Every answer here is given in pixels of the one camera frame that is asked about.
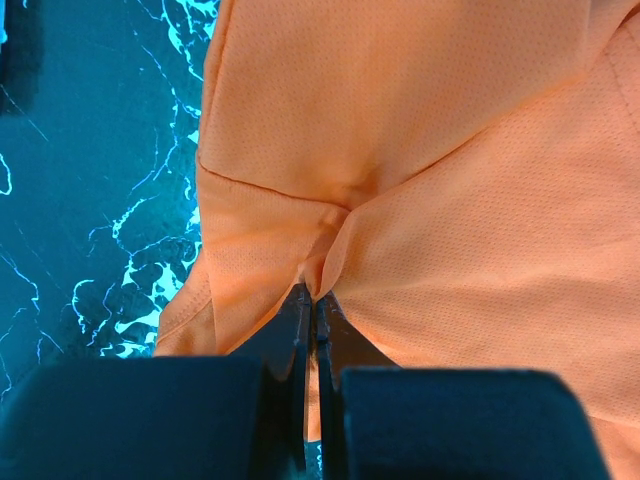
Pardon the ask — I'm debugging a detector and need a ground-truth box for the orange t shirt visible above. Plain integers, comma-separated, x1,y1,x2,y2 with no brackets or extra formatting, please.
155,1,639,479

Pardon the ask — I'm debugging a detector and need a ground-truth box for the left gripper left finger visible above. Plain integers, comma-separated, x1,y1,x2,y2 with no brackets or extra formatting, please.
1,285,312,479

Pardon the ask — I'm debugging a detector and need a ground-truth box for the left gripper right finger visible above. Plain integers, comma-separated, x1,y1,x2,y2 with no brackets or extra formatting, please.
316,295,609,479

